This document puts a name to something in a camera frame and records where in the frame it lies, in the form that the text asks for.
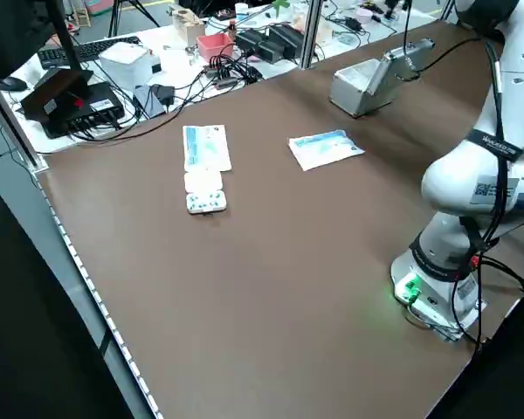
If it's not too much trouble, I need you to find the black network switch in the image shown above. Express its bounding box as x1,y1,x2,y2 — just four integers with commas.
38,82,127,140

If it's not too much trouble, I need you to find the aluminium post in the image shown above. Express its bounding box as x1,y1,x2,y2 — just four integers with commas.
300,0,323,71

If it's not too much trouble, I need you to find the aluminium frame profile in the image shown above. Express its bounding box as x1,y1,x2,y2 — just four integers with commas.
0,69,49,171

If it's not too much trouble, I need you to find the black usb hub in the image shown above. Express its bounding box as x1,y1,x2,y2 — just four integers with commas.
203,56,263,91

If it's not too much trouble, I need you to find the red plastic bin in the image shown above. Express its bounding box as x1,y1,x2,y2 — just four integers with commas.
195,33,237,62

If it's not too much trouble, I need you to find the black power adapter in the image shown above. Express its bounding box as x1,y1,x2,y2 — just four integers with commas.
235,24,305,62

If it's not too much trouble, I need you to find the grey power adapter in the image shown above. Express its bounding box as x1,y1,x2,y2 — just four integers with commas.
133,85,176,119

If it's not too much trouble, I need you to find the black monitor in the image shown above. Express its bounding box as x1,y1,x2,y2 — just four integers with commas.
0,0,58,79

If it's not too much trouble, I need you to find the silver aluminium first-aid case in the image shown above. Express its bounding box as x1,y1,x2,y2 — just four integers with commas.
329,37,436,119

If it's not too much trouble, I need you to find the black mouse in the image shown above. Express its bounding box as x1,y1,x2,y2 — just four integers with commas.
0,76,28,92

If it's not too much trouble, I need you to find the white box printer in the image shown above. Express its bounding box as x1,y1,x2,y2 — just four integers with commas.
99,42,163,86

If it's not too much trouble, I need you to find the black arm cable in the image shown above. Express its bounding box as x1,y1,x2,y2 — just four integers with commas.
392,0,524,347

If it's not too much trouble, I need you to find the blue white mask packet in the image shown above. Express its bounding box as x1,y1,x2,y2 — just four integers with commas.
287,129,366,172
182,124,232,172

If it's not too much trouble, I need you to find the black keyboard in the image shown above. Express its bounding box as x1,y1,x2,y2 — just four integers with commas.
38,36,141,70

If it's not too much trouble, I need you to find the cardboard box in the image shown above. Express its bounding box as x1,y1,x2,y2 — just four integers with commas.
170,10,206,45

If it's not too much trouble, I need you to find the black tripod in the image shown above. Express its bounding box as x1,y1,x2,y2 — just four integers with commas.
107,0,161,38

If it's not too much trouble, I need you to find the black monitor stand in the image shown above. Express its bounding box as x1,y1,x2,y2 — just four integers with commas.
20,0,95,123

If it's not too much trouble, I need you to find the wooden stool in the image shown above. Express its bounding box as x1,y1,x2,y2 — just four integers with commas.
72,0,93,27

